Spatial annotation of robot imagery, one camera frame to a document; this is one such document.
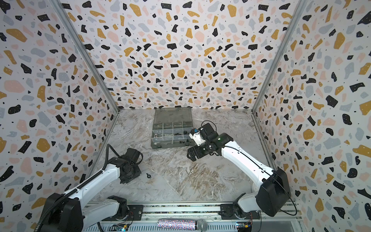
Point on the glitter handheld microphone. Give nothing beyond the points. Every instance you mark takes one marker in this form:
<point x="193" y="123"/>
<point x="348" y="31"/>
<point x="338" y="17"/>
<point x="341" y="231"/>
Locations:
<point x="183" y="224"/>

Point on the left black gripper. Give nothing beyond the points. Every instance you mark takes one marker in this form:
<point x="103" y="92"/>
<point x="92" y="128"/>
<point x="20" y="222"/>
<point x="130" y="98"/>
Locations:
<point x="138" y="171"/>

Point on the corner aluminium post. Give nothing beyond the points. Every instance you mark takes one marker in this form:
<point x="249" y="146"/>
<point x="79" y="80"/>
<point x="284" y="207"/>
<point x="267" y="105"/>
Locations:
<point x="58" y="8"/>
<point x="281" y="49"/>

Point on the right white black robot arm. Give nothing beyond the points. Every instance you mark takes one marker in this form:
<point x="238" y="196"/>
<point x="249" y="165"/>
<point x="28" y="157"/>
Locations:
<point x="270" y="189"/>

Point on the aluminium front rail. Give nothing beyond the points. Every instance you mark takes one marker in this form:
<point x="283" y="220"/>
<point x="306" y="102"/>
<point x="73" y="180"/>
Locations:
<point x="208" y="212"/>

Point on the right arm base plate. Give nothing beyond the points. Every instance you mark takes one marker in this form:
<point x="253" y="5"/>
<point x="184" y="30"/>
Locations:
<point x="233" y="212"/>

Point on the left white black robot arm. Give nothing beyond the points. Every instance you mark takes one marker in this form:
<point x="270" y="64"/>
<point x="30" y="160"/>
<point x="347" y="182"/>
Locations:
<point x="68" y="212"/>

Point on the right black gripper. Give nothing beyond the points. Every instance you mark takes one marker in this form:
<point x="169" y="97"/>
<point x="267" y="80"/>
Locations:
<point x="195" y="151"/>

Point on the right corner aluminium post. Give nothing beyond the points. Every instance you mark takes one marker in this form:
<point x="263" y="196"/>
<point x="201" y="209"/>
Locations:
<point x="281" y="49"/>

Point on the left corner aluminium post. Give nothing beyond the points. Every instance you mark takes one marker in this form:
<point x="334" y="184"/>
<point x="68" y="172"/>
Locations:
<point x="58" y="8"/>

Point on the clear plastic compartment organizer box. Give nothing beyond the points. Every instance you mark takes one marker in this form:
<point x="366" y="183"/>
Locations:
<point x="171" y="128"/>

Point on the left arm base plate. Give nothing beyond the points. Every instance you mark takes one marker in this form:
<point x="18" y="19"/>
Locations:
<point x="131" y="213"/>

